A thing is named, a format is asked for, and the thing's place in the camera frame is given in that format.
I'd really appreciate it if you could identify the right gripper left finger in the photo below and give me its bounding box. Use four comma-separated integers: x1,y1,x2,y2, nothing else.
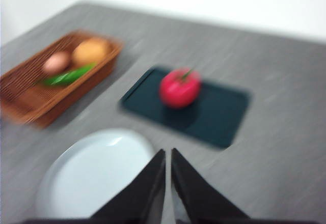
89,149,166,221

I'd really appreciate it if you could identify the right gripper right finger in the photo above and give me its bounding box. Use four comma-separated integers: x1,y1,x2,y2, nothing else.
171,147,251,221

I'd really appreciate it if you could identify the red tomato with green stem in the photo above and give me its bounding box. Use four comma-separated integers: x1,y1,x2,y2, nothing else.
159,67,201,109

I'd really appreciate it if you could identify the pale grey round plate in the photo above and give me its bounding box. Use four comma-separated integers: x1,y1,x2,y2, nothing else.
35,128,156,221

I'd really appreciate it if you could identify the black rectangular tray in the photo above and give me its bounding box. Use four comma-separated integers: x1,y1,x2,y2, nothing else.
119,65,253,150

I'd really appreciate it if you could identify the green chili pepper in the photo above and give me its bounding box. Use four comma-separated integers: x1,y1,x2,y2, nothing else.
35,63,97,87

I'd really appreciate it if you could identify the yellow-brown potato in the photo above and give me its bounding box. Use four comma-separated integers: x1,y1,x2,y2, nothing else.
72,38,112,68

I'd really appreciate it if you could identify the brown woven wicker basket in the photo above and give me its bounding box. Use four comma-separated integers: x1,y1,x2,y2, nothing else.
0,29,125,129

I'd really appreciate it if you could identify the pink-beige egg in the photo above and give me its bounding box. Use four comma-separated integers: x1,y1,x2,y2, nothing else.
42,51,71,75

